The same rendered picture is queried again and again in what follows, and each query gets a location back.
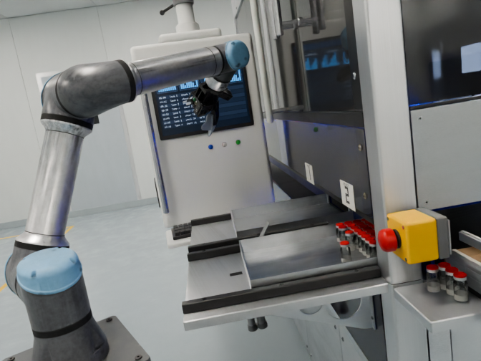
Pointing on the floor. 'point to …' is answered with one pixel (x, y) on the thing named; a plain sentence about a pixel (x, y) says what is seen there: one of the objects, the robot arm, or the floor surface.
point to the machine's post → (389, 159)
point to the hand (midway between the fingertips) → (199, 120)
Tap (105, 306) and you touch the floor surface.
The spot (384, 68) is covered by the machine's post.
